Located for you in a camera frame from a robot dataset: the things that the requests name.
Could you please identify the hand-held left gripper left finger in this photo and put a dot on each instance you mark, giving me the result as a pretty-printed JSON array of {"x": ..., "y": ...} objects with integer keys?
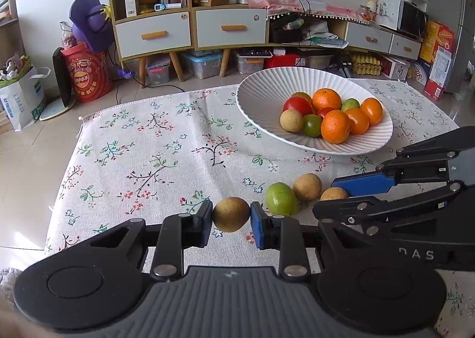
[{"x": 206, "y": 225}]

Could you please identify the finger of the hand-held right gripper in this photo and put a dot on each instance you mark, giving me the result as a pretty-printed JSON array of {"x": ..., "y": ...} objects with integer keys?
[
  {"x": 389, "y": 208},
  {"x": 363, "y": 185}
]

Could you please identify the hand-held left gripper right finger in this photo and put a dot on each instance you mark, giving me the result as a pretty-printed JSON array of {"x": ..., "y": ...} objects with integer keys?
[{"x": 257, "y": 226}]

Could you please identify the brown longan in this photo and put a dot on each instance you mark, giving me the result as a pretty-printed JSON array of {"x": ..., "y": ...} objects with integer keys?
[
  {"x": 230, "y": 214},
  {"x": 334, "y": 194},
  {"x": 307, "y": 186},
  {"x": 291, "y": 120}
]

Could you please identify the orange tomato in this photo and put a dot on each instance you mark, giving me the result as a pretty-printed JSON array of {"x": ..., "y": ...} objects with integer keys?
[
  {"x": 372, "y": 111},
  {"x": 357, "y": 121}
]

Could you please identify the orange mandarin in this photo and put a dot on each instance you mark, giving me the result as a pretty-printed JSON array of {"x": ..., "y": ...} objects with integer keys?
[
  {"x": 335, "y": 126},
  {"x": 326, "y": 99}
]

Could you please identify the large dark green tomato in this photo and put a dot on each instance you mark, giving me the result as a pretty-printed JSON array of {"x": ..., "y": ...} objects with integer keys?
[{"x": 311, "y": 126}]

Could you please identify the small green jujube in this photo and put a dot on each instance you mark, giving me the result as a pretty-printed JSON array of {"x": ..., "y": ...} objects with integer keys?
[
  {"x": 281, "y": 199},
  {"x": 350, "y": 104}
]

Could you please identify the white ribbed plate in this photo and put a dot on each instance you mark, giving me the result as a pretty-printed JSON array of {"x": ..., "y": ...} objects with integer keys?
[{"x": 267, "y": 95}]

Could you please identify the red tomato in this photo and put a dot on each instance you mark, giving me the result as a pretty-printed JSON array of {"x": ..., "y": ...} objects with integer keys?
[
  {"x": 325, "y": 111},
  {"x": 297, "y": 105}
]

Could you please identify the floral tablecloth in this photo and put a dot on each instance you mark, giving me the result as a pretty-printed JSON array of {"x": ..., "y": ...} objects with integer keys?
[{"x": 148, "y": 160}]

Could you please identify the small yellow tomato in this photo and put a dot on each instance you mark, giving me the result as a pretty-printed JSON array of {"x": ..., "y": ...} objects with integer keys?
[{"x": 301, "y": 95}]

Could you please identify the egg tray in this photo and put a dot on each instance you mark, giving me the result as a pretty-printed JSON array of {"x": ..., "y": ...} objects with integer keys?
[{"x": 365, "y": 64}]

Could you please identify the red white carton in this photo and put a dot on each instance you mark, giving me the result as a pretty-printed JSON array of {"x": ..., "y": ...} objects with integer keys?
[{"x": 438, "y": 74}]

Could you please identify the low white drawer cabinet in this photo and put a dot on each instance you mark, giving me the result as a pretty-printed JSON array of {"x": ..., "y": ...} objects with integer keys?
[{"x": 382, "y": 39}]

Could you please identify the red box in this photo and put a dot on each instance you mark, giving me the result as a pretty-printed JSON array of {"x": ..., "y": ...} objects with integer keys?
[{"x": 284, "y": 61}]

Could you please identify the clear plastic storage box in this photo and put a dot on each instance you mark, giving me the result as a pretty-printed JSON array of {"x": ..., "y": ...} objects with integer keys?
[
  {"x": 202, "y": 65},
  {"x": 254, "y": 61},
  {"x": 159, "y": 71}
]

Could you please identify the yellow red carton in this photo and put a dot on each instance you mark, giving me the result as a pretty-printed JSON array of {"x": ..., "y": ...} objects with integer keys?
[{"x": 436, "y": 41}]

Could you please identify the white microwave oven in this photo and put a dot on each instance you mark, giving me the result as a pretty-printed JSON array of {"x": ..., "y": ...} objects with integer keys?
[{"x": 402, "y": 15}]

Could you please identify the pink cloth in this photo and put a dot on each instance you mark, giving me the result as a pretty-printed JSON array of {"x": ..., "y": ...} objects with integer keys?
[{"x": 319, "y": 8}]

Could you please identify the red printed bucket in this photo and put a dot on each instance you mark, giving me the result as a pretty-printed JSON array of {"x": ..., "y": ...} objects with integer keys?
[{"x": 87, "y": 74}]

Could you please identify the silver refrigerator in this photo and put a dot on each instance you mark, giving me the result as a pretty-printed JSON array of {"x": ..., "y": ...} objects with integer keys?
[{"x": 452, "y": 8}]

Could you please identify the grey knitted rug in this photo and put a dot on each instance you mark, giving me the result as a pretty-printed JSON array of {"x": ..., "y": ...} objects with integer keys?
[{"x": 7, "y": 276}]

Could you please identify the black flat panel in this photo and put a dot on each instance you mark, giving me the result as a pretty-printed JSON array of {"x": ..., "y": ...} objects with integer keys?
[{"x": 61, "y": 74}]

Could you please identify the wooden cabinet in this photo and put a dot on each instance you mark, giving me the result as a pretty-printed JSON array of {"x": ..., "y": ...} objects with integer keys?
[{"x": 191, "y": 11}]

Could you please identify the white blue thermometer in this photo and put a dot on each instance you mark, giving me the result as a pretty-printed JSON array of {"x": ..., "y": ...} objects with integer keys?
[{"x": 167, "y": 7}]

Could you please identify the white paper bag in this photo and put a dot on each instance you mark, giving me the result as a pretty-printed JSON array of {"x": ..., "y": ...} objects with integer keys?
[{"x": 20, "y": 100}]

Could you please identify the purple hat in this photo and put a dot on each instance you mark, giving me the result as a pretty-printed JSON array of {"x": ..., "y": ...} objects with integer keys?
[{"x": 89, "y": 19}]

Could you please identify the plush toys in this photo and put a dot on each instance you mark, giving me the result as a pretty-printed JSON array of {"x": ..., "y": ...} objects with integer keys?
[{"x": 15, "y": 65}]

